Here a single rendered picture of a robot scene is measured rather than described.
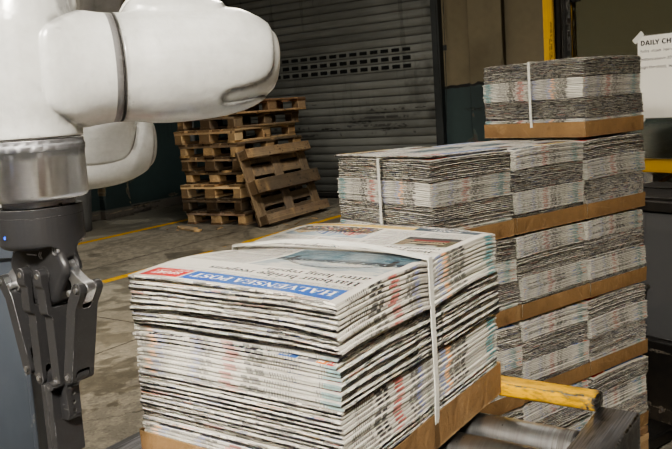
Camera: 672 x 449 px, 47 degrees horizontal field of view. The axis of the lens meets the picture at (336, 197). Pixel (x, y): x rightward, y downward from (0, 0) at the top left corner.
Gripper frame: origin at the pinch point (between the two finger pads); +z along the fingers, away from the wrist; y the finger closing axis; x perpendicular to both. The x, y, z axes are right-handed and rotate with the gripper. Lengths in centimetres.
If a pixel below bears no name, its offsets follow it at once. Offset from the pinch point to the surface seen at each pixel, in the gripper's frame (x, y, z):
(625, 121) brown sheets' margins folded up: -193, -2, -17
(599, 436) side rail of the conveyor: -46, -36, 13
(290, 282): -18.0, -14.0, -9.8
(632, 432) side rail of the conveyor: -51, -39, 14
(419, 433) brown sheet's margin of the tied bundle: -28.9, -21.7, 9.0
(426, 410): -31.5, -21.3, 7.5
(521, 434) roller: -44, -27, 14
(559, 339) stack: -162, 9, 41
